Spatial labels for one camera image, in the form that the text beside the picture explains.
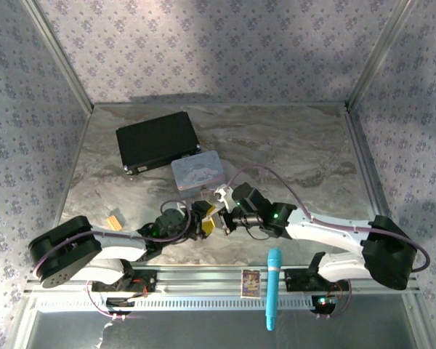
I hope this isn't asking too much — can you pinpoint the small yellow block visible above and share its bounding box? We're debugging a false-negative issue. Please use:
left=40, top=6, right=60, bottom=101
left=201, top=205, right=221, bottom=233

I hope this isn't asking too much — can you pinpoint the pastel cartoon tin box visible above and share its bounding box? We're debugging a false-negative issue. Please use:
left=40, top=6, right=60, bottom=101
left=170, top=150, right=227, bottom=199

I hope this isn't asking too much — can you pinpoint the orange tan small block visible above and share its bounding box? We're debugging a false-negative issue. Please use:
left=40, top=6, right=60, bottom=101
left=107, top=214, right=125, bottom=231

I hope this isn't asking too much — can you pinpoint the colourful trading card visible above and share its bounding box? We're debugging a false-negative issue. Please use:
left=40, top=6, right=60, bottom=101
left=241, top=268, right=262, bottom=299

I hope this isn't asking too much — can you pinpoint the blue toy microphone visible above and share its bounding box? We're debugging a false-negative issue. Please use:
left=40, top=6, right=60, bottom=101
left=264, top=248, right=283, bottom=332

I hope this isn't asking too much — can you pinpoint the black hard case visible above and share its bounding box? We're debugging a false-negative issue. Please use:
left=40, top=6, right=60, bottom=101
left=115, top=111, right=202, bottom=176

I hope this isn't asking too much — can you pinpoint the left black controller board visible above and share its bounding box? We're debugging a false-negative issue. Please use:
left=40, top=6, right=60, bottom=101
left=105, top=296, right=136, bottom=316

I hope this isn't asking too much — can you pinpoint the black controller board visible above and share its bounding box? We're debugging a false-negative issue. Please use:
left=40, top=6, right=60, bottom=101
left=310, top=294, right=338, bottom=314
left=105, top=296, right=136, bottom=316

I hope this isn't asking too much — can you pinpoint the right black controller board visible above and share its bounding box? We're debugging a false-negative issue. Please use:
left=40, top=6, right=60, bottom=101
left=310, top=294, right=338, bottom=314

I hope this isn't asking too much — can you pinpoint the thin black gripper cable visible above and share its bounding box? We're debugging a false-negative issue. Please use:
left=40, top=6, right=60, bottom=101
left=239, top=221, right=274, bottom=241

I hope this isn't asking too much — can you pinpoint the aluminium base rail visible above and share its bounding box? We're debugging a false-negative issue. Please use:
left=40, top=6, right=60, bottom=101
left=24, top=265, right=421, bottom=295

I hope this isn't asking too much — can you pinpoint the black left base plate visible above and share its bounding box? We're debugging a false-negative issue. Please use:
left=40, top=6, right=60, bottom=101
left=90, top=268, right=158, bottom=294

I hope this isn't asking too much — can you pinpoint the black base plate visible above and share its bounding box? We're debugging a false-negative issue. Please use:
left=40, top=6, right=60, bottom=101
left=283, top=268, right=350, bottom=294
left=90, top=268, right=158, bottom=294

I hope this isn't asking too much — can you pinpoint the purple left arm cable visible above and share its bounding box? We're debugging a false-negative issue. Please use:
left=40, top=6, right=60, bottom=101
left=32, top=198, right=193, bottom=283

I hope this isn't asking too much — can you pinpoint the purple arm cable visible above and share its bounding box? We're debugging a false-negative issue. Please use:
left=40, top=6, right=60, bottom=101
left=32, top=198, right=193, bottom=283
left=225, top=165, right=432, bottom=273

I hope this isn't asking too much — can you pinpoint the white slotted cable duct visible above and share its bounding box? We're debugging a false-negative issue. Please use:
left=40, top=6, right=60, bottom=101
left=32, top=292, right=336, bottom=312

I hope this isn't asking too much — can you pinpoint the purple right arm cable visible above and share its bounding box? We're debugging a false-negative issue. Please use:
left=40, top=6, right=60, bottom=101
left=225, top=165, right=432, bottom=273

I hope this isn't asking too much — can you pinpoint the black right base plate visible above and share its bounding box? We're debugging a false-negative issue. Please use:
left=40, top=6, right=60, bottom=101
left=283, top=268, right=350, bottom=294

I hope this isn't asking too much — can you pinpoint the white cable tie strip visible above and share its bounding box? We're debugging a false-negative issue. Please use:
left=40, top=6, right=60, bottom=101
left=94, top=321, right=112, bottom=348

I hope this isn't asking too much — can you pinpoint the aluminium frame post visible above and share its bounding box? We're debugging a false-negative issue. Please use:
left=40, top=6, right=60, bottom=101
left=21, top=0, right=94, bottom=112
left=344, top=0, right=412, bottom=110

